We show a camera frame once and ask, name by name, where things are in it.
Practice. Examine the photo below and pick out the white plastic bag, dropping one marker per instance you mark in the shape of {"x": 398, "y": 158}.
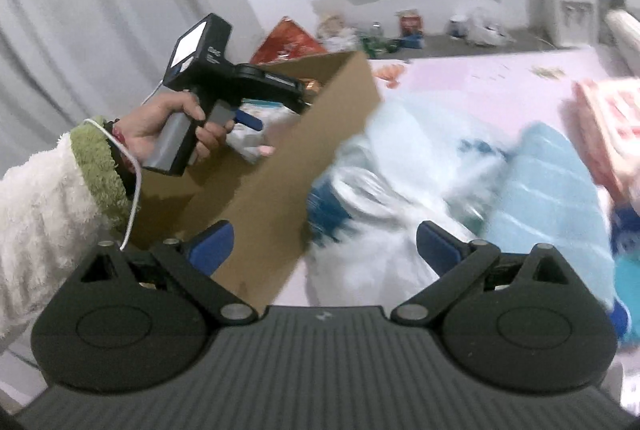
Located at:
{"x": 416, "y": 160}

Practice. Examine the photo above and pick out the pink wet wipes pack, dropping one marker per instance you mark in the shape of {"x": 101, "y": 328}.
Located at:
{"x": 608, "y": 123}

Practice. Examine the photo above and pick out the red can on floor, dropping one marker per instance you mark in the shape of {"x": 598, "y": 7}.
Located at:
{"x": 410, "y": 23}

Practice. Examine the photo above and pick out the red snack bag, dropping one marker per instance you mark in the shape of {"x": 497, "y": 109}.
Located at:
{"x": 287, "y": 41}

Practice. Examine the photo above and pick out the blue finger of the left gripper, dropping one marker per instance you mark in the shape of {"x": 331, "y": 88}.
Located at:
{"x": 248, "y": 120}

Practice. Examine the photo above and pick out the white fleece left sleeve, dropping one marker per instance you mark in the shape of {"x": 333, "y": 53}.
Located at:
{"x": 53, "y": 209}

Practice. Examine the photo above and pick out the white water dispenser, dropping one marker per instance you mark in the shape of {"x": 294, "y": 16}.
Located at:
{"x": 571, "y": 23}

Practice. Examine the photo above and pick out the light blue checked towel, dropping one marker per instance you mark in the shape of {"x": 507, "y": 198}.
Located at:
{"x": 548, "y": 197}

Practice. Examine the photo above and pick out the person's left hand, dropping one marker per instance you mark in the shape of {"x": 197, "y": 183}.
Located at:
{"x": 140, "y": 129}

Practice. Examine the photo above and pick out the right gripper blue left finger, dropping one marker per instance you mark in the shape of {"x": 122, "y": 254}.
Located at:
{"x": 208, "y": 250}

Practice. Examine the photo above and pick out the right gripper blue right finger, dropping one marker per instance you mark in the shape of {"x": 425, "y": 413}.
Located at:
{"x": 439, "y": 249}

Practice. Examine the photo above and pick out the brown cardboard box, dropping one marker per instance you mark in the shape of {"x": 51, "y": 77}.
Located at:
{"x": 266, "y": 202}

